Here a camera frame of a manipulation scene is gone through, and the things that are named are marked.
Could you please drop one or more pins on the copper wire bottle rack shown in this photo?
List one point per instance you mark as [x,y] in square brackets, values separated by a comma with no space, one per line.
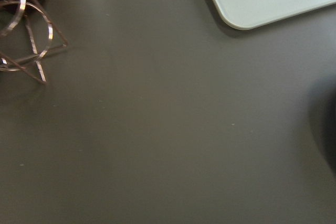
[28,36]

